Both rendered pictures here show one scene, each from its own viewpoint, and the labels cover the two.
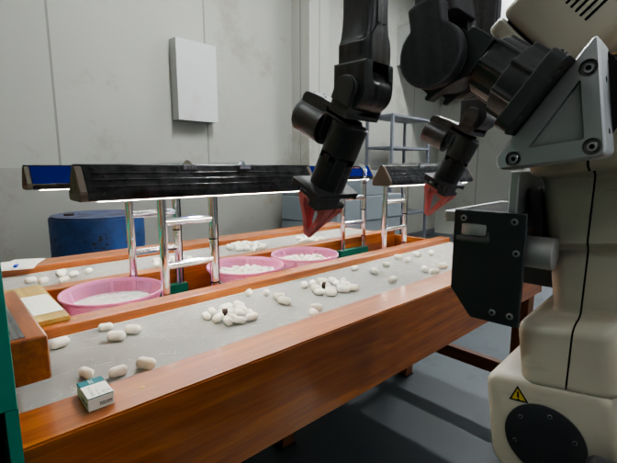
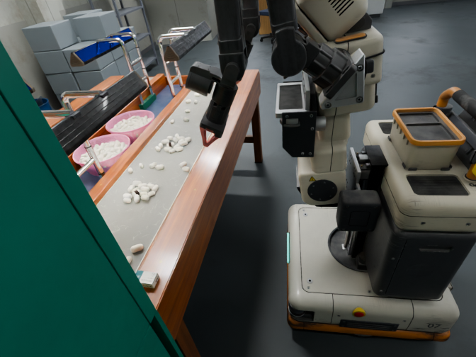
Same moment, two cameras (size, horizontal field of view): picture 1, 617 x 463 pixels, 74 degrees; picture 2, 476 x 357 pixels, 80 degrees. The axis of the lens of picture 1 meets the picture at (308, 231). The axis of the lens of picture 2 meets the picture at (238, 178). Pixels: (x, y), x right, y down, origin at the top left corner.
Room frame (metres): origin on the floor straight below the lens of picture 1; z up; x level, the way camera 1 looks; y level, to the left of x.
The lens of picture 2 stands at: (0.04, 0.31, 1.42)
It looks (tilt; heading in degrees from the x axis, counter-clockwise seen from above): 38 degrees down; 329
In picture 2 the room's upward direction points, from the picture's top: 8 degrees counter-clockwise
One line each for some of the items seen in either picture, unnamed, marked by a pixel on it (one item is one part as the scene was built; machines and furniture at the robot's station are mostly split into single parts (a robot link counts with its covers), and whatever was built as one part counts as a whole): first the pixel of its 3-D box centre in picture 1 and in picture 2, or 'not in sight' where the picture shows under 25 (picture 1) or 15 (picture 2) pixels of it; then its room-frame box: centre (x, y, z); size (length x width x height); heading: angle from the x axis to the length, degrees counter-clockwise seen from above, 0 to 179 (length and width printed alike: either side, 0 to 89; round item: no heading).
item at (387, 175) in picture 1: (428, 175); (190, 38); (1.67, -0.48, 1.08); 0.62 x 0.08 x 0.07; 133
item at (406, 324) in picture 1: (405, 321); (222, 148); (1.11, -0.27, 0.67); 1.81 x 0.12 x 0.19; 133
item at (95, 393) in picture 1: (95, 392); (145, 279); (0.57, 0.32, 0.77); 0.06 x 0.04 x 0.02; 43
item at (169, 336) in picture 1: (350, 286); (181, 137); (1.26, -0.13, 0.73); 1.81 x 0.30 x 0.02; 133
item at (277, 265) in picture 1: (245, 277); (105, 156); (1.40, 0.22, 0.72); 0.27 x 0.27 x 0.10
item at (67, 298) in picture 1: (114, 305); not in sight; (1.10, 0.54, 0.72); 0.27 x 0.27 x 0.10
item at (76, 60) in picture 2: (329, 173); (105, 44); (2.08, -0.10, 1.08); 0.62 x 0.08 x 0.07; 133
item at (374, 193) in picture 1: (342, 223); (98, 64); (4.15, -0.35, 0.54); 1.07 x 0.71 x 1.07; 136
